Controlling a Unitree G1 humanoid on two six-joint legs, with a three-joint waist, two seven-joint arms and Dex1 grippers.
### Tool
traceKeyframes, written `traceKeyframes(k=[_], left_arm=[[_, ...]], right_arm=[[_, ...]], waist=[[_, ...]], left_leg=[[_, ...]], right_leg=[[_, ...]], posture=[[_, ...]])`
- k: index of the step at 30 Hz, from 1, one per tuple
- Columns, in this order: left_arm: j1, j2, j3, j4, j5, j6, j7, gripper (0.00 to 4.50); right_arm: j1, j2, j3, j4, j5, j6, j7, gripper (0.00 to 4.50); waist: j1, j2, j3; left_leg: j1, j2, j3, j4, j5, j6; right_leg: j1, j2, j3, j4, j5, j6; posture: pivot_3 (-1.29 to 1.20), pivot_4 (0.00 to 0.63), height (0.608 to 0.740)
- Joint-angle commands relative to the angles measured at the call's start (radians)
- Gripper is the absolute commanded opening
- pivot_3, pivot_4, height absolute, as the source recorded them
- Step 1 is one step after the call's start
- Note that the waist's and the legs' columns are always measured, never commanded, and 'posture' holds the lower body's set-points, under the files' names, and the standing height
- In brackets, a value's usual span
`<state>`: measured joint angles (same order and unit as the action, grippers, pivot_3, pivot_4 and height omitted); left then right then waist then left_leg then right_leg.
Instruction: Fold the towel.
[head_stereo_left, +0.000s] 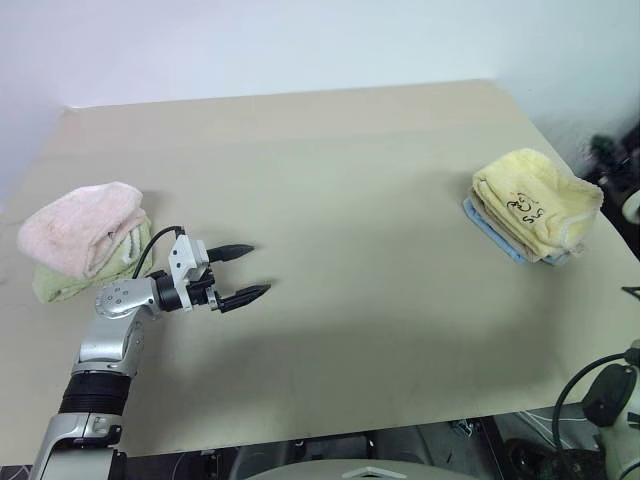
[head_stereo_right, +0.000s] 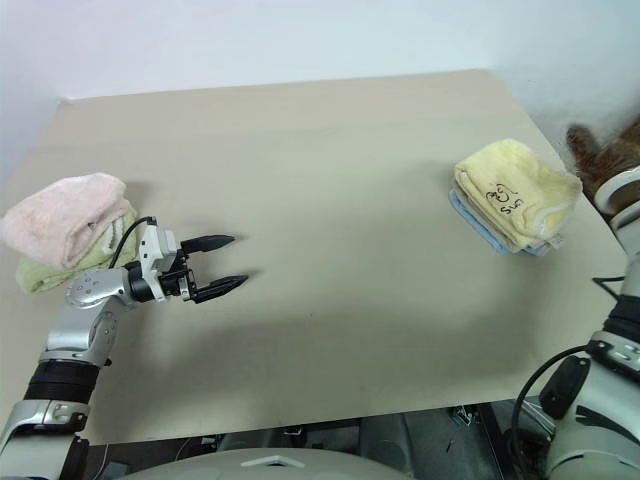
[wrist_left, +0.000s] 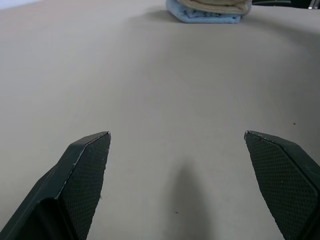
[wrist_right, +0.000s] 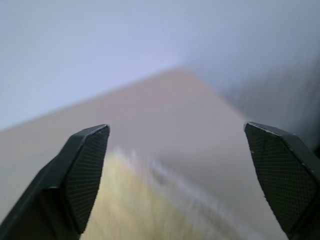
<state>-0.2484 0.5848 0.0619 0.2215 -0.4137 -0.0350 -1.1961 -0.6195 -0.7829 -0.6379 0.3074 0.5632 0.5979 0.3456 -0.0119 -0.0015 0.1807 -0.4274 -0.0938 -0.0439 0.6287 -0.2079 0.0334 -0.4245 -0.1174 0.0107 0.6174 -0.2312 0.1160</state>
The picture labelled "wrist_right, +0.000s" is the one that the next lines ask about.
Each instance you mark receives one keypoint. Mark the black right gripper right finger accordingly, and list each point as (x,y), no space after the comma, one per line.
(282,180)

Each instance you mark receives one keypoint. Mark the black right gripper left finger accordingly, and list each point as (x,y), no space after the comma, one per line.
(75,180)

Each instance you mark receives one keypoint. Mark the pale yellow fluffy towel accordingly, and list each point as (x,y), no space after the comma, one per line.
(140,200)

